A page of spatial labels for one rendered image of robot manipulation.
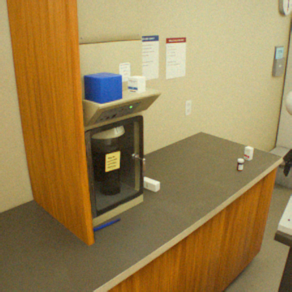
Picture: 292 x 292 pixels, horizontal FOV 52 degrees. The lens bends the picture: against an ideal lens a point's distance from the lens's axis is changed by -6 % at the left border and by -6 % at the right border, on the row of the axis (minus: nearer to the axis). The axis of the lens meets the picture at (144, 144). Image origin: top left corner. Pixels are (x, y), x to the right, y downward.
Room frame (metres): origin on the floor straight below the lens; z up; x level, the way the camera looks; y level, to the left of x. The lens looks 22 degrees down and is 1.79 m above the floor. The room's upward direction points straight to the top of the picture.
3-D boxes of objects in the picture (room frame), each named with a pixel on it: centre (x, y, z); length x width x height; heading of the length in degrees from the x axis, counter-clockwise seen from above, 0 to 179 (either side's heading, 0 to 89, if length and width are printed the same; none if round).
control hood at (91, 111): (1.19, 0.08, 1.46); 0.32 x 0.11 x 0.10; 135
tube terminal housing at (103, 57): (1.32, 0.21, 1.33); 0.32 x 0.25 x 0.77; 135
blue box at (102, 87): (1.12, 0.15, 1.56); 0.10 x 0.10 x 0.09; 45
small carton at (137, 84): (1.24, 0.03, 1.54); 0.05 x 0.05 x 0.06; 53
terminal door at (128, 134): (1.23, 0.11, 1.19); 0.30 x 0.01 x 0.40; 134
